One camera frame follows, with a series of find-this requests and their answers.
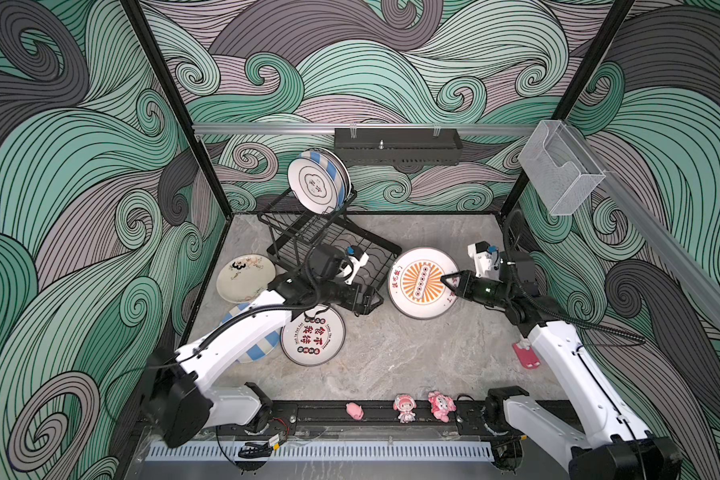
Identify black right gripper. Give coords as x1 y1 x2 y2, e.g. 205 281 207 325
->
442 265 518 307

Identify orange sunburst plate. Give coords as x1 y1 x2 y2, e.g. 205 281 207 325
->
387 247 458 320

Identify white plate red Chinese characters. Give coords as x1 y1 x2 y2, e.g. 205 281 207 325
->
280 305 346 367

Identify blue white striped plate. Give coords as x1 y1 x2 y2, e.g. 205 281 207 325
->
309 148 351 207
220 303 282 364

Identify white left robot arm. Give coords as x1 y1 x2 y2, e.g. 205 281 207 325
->
141 244 382 448

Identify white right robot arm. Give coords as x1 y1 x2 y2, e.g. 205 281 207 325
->
440 242 683 479

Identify small pink pig toy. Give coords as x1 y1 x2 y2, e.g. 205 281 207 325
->
345 402 364 421

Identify pink hooded doll figurine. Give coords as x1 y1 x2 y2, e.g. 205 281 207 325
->
393 394 417 424

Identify cream floral plate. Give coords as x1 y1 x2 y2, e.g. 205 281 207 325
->
216 254 276 304

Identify pink plush creature toy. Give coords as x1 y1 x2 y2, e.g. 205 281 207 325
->
427 390 457 423

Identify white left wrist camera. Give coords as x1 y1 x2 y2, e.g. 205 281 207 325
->
342 245 369 285

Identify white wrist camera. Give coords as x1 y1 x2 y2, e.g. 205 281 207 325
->
467 241 500 280
342 245 369 285

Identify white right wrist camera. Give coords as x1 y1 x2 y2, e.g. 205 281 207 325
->
467 241 500 280

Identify black wire dish rack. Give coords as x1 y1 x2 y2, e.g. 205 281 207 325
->
257 189 402 308

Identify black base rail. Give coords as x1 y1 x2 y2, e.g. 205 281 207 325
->
267 396 507 438

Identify black wall-mounted tray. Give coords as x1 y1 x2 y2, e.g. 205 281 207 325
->
333 129 464 169

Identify clear acrylic wall holder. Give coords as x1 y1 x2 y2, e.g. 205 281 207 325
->
518 120 605 217

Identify white slotted cable duct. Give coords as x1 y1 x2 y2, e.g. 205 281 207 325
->
145 441 494 463

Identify aluminium wall rail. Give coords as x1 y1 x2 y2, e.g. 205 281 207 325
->
192 122 536 137

